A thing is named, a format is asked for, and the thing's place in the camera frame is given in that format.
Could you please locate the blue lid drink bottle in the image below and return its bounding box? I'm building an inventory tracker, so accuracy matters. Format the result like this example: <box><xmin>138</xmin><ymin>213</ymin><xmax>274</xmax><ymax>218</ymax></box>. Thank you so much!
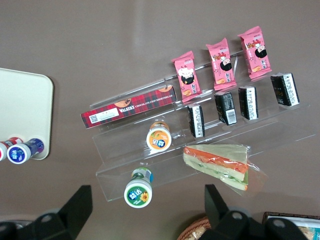
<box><xmin>6</xmin><ymin>138</ymin><xmax>45</xmax><ymax>165</ymax></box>

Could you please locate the beige plastic tray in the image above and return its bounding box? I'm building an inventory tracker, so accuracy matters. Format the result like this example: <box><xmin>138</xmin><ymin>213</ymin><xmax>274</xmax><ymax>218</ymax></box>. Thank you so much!
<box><xmin>0</xmin><ymin>67</ymin><xmax>55</xmax><ymax>161</ymax></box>

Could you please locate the red tartan shortbread box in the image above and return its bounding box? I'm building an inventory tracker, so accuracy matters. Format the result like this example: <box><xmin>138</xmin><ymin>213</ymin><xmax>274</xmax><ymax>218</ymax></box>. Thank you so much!
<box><xmin>80</xmin><ymin>84</ymin><xmax>178</xmax><ymax>130</ymax></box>

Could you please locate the green lid drink bottle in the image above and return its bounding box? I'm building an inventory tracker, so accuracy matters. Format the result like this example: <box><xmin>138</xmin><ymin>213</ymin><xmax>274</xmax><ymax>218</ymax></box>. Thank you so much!
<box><xmin>123</xmin><ymin>166</ymin><xmax>154</xmax><ymax>209</ymax></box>

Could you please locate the orange lid drink bottle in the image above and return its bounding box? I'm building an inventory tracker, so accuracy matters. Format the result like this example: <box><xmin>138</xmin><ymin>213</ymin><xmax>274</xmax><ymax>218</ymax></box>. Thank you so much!
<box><xmin>146</xmin><ymin>121</ymin><xmax>173</xmax><ymax>151</ymax></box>

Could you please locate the clear acrylic stepped shelf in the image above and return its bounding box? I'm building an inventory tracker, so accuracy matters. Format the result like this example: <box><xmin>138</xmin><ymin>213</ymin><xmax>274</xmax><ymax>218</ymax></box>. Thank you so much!
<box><xmin>88</xmin><ymin>49</ymin><xmax>317</xmax><ymax>203</ymax></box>

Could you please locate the small black snack box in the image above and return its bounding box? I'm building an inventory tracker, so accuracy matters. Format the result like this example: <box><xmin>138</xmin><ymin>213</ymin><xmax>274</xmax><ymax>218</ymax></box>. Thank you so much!
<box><xmin>270</xmin><ymin>72</ymin><xmax>300</xmax><ymax>108</ymax></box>
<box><xmin>214</xmin><ymin>91</ymin><xmax>238</xmax><ymax>126</ymax></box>
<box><xmin>237</xmin><ymin>85</ymin><xmax>259</xmax><ymax>121</ymax></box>
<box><xmin>187</xmin><ymin>102</ymin><xmax>206</xmax><ymax>139</ymax></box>

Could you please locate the triangle sandwich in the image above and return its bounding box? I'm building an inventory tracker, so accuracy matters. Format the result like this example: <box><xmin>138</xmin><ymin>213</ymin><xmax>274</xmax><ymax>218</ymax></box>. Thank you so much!
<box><xmin>183</xmin><ymin>143</ymin><xmax>268</xmax><ymax>198</ymax></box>

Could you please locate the white rectangular container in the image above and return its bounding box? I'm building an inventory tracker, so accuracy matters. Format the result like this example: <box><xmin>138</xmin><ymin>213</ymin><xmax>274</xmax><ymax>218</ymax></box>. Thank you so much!
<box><xmin>266</xmin><ymin>215</ymin><xmax>320</xmax><ymax>240</ymax></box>

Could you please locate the round wicker snack basket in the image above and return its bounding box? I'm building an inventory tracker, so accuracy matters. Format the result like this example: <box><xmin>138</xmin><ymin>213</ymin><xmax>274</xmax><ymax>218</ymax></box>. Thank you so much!
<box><xmin>176</xmin><ymin>216</ymin><xmax>213</xmax><ymax>240</ymax></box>

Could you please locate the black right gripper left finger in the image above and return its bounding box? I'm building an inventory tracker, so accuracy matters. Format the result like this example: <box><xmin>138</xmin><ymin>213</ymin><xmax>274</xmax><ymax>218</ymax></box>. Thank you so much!
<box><xmin>0</xmin><ymin>184</ymin><xmax>93</xmax><ymax>240</ymax></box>

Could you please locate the large bag of brown snacks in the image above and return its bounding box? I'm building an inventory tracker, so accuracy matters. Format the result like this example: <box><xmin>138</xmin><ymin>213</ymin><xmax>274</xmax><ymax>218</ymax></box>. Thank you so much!
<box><xmin>297</xmin><ymin>224</ymin><xmax>316</xmax><ymax>240</ymax></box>

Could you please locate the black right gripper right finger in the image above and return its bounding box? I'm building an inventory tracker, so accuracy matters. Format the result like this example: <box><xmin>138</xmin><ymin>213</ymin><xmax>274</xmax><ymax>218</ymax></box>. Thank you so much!
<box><xmin>204</xmin><ymin>184</ymin><xmax>309</xmax><ymax>240</ymax></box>

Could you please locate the red lid drink bottle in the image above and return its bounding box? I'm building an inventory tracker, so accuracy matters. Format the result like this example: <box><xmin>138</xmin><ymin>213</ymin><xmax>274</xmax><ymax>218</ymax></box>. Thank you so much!
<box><xmin>0</xmin><ymin>136</ymin><xmax>25</xmax><ymax>162</ymax></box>

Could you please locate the pink cartoon snack pack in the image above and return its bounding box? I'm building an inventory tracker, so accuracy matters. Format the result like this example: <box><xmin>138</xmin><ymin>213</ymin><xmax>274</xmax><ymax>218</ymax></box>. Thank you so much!
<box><xmin>171</xmin><ymin>50</ymin><xmax>203</xmax><ymax>103</ymax></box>
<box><xmin>205</xmin><ymin>37</ymin><xmax>238</xmax><ymax>91</ymax></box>
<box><xmin>237</xmin><ymin>25</ymin><xmax>273</xmax><ymax>80</ymax></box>

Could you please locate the teal snack pack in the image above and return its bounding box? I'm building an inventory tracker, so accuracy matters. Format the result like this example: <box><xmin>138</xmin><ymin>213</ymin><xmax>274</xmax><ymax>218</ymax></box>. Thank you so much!
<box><xmin>309</xmin><ymin>223</ymin><xmax>320</xmax><ymax>240</ymax></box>

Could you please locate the clear bag of brown snacks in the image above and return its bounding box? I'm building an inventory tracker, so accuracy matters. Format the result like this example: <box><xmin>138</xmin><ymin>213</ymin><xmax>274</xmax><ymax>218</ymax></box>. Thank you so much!
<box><xmin>189</xmin><ymin>226</ymin><xmax>213</xmax><ymax>240</ymax></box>

